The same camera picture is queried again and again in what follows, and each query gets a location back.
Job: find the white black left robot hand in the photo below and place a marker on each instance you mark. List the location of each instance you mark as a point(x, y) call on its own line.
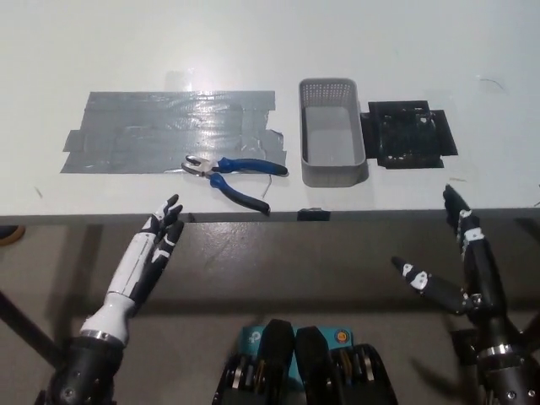
point(131, 270)

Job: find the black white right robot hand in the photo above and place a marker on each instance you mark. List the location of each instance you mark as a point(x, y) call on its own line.
point(485, 278)

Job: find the teal box on robot torso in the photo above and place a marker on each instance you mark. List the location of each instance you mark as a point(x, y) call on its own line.
point(252, 335)

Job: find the black robot torso blocks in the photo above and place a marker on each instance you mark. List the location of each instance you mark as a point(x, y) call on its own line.
point(310, 363)

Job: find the black table foot plate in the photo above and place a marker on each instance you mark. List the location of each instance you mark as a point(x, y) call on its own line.
point(464, 346)

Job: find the black diagonal table brace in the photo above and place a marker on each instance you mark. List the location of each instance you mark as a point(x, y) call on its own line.
point(21, 322)

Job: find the yellow black round object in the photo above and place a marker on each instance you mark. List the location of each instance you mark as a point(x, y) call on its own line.
point(10, 236)

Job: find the black tape patch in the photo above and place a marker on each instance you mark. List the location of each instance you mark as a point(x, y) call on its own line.
point(407, 135)

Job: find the grey perforated plastic basket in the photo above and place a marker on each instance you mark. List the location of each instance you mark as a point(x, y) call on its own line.
point(331, 173)

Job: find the grey duct tape patch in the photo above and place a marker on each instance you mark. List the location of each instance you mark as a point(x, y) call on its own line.
point(169, 126)

